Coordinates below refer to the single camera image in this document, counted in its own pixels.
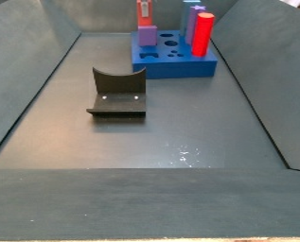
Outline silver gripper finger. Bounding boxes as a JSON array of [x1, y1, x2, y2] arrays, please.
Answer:
[[140, 0, 150, 18]]

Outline red rectangular block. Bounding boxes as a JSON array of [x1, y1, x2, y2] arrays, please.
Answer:
[[136, 0, 151, 26]]

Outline blue peg board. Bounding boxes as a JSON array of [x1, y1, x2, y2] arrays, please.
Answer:
[[131, 30, 218, 79]]

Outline black curved fixture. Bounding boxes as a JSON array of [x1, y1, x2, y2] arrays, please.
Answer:
[[85, 68, 146, 116]]

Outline purple rectangular block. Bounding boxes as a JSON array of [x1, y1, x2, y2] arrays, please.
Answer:
[[138, 26, 156, 46]]

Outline light blue arch peg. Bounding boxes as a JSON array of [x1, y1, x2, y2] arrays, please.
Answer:
[[179, 0, 200, 36]]

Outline purple star peg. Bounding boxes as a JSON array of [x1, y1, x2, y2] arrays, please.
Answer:
[[184, 6, 204, 45]]

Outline red hexagonal peg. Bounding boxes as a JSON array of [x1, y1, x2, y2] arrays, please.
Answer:
[[191, 12, 215, 57]]

